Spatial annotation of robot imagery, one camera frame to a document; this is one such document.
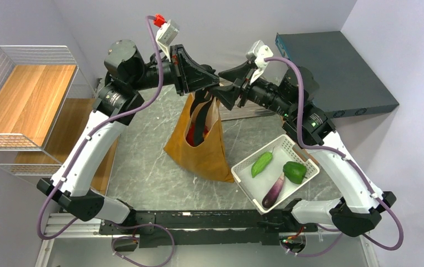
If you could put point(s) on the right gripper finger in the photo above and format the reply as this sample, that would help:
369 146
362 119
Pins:
227 95
243 72

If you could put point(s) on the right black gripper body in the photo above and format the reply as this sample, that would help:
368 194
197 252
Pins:
265 93

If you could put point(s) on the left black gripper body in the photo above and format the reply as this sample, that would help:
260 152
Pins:
171 70

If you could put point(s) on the red snack packet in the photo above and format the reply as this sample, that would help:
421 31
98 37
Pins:
192 138

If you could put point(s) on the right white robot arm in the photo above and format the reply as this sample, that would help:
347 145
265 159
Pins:
360 208

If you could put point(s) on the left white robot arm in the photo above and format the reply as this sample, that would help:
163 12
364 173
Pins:
113 110

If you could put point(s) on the silver metal tray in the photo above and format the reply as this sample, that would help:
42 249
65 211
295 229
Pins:
249 111

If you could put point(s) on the white plastic basket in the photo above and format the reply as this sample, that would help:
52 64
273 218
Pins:
284 149

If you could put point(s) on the green bitter gourd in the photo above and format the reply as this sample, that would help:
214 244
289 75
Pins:
261 163

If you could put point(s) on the green bell pepper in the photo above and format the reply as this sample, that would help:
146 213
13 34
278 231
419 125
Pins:
295 172

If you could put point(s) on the purple eggplant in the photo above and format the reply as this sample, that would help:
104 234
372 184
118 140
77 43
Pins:
271 197

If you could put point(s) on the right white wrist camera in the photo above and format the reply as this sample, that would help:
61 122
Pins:
257 54

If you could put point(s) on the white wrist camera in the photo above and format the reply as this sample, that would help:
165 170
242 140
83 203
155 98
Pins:
168 30
257 54

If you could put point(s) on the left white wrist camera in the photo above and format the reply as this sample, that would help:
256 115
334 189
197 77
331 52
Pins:
168 30

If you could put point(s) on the dark network switch box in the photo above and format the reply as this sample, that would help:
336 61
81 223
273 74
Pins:
348 86

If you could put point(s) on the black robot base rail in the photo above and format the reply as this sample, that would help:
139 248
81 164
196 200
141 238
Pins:
196 227

